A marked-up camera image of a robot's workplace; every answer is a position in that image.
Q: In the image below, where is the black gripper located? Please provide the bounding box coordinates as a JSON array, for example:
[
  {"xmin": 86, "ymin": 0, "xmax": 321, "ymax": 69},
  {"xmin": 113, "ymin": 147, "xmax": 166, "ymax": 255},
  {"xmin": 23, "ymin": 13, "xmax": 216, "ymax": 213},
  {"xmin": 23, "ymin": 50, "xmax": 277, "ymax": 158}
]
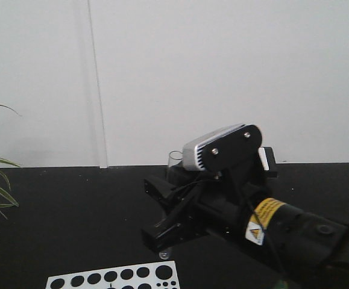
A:
[{"xmin": 141, "ymin": 164, "xmax": 271, "ymax": 252}]

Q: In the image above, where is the tall clear glass test tube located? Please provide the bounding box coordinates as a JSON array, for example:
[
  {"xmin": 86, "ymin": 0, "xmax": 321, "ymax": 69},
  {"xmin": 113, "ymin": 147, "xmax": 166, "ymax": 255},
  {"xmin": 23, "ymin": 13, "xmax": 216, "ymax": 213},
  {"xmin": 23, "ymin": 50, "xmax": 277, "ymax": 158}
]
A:
[{"xmin": 168, "ymin": 150, "xmax": 183, "ymax": 168}]

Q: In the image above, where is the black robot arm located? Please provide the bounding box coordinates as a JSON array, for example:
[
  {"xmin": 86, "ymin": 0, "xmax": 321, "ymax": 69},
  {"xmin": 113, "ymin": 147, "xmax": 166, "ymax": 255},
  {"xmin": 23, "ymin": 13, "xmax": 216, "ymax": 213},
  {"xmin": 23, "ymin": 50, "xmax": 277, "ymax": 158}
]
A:
[{"xmin": 142, "ymin": 166, "xmax": 349, "ymax": 288}]

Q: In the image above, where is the white test tube rack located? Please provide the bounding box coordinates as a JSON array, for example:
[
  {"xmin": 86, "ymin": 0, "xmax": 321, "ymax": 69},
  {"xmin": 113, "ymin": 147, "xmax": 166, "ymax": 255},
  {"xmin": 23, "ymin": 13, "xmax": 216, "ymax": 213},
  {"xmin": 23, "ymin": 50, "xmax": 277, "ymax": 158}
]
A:
[{"xmin": 46, "ymin": 261, "xmax": 181, "ymax": 288}]

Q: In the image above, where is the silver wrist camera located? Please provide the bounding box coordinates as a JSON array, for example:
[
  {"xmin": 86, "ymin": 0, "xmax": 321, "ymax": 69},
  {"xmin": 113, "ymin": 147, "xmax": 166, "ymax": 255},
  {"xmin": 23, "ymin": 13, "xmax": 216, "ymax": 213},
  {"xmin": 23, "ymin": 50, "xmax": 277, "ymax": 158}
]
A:
[{"xmin": 182, "ymin": 124, "xmax": 262, "ymax": 172}]

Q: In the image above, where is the white wall power socket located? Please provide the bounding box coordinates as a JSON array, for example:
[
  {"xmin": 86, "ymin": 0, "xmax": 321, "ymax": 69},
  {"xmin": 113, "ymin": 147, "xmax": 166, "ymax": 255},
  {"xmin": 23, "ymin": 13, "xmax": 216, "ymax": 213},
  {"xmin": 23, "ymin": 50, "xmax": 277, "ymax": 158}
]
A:
[{"xmin": 258, "ymin": 147, "xmax": 278, "ymax": 178}]

